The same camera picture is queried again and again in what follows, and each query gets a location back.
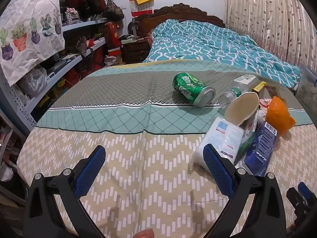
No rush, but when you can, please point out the beige paper cup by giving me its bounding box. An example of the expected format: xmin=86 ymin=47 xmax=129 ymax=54
xmin=224 ymin=92 xmax=260 ymax=127

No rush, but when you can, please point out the white tissue packet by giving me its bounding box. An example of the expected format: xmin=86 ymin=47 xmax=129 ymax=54
xmin=189 ymin=116 xmax=244 ymax=171

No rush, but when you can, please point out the green drink can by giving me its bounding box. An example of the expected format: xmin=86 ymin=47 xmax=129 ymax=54
xmin=173 ymin=72 xmax=216 ymax=107

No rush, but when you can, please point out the white snack packet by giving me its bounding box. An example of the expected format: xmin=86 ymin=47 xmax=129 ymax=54
xmin=238 ymin=114 xmax=260 ymax=159

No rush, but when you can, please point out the white cactus print cloth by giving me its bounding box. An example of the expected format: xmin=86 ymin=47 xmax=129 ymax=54
xmin=0 ymin=0 xmax=66 ymax=86

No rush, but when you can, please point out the red wall calendar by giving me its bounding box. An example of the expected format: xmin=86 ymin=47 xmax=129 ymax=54
xmin=127 ymin=0 xmax=154 ymax=18

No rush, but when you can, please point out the person's left hand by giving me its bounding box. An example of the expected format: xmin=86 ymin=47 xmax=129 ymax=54
xmin=135 ymin=229 xmax=155 ymax=238

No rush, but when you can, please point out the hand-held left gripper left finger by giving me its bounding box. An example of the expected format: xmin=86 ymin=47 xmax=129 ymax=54
xmin=23 ymin=144 xmax=107 ymax=238

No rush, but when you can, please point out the houndstooth bag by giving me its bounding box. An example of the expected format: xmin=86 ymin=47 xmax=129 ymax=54
xmin=61 ymin=7 xmax=81 ymax=26

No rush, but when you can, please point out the grey metal shelf rack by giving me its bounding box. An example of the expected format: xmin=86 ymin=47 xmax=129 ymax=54
xmin=0 ymin=17 xmax=109 ymax=139

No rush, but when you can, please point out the striped leaf print curtain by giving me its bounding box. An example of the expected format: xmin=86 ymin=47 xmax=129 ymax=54
xmin=224 ymin=0 xmax=317 ymax=70

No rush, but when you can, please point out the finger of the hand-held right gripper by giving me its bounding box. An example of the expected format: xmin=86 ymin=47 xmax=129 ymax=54
xmin=298 ymin=182 xmax=314 ymax=202
xmin=286 ymin=188 xmax=309 ymax=212

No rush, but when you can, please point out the orange plastic bag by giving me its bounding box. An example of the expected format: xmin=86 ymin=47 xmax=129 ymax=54
xmin=265 ymin=96 xmax=296 ymax=137

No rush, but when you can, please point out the blue tissue packet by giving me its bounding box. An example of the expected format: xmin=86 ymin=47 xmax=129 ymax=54
xmin=234 ymin=121 xmax=279 ymax=178

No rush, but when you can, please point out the red gift bag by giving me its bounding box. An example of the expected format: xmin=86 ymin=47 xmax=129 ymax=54
xmin=103 ymin=22 xmax=123 ymax=60

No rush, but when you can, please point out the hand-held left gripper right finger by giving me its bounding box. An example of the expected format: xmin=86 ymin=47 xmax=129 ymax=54
xmin=202 ymin=144 xmax=288 ymax=238

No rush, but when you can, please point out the teal patterned quilt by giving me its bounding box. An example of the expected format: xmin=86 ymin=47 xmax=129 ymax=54
xmin=142 ymin=18 xmax=301 ymax=90

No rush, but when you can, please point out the carved wooden headboard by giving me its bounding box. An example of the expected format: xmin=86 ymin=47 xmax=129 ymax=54
xmin=127 ymin=3 xmax=226 ymax=34

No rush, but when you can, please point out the clear plastic bottle green label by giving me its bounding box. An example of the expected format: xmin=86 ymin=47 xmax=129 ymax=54
xmin=218 ymin=74 xmax=260 ymax=111

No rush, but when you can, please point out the patterned bedsheet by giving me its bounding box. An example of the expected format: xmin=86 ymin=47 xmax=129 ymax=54
xmin=16 ymin=59 xmax=314 ymax=238

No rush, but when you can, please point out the dark wooden nightstand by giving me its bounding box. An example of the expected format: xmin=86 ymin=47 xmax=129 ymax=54
xmin=121 ymin=36 xmax=151 ymax=64

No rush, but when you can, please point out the red white wrapper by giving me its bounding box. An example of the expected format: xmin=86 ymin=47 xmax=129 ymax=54
xmin=259 ymin=98 xmax=270 ymax=116

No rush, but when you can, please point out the grey plastic bag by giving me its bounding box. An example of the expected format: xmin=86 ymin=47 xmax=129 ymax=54
xmin=17 ymin=68 xmax=47 ymax=97

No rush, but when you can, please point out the brown handbag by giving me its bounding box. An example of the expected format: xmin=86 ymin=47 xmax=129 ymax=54
xmin=101 ymin=0 xmax=125 ymax=21

